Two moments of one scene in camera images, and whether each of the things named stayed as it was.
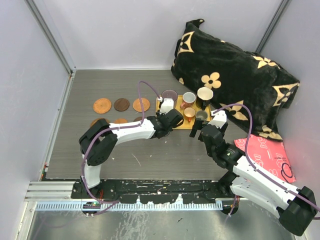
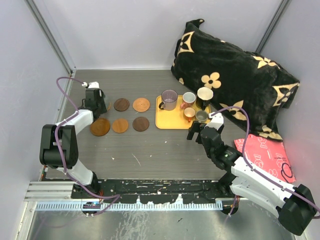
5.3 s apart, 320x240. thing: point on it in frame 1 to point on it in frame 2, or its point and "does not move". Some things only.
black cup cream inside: [204, 95] does not move
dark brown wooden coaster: [121, 104] does not move
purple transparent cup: [169, 94] does not move
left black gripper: [161, 113] to [100, 97]
